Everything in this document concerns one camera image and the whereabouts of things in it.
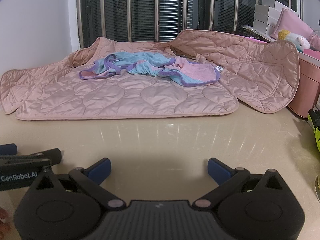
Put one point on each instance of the neon yellow black gloves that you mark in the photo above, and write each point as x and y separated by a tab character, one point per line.
313	117

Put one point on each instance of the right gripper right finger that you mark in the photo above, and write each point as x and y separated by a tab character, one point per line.
230	181

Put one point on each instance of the pink quilted jacket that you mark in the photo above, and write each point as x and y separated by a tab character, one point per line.
265	76

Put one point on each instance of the steel window guard bars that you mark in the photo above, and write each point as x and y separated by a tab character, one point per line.
163	20

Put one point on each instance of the pink blue purple garment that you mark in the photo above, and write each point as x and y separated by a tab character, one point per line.
178	69

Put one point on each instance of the plush toy yellow white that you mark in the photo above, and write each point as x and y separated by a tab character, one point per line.
299	41

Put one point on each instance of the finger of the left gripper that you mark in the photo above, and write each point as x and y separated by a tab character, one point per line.
49	157
8	149

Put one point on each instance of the stack of white boxes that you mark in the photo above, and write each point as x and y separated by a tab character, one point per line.
267	14

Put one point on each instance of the pink storage box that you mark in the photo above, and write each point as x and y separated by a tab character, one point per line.
307	93

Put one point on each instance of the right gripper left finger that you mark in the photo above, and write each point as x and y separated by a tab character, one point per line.
88	180

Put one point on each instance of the pink pouch bag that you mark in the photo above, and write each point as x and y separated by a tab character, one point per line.
291	22

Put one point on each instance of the person's left hand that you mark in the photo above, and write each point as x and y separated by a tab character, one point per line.
4	227

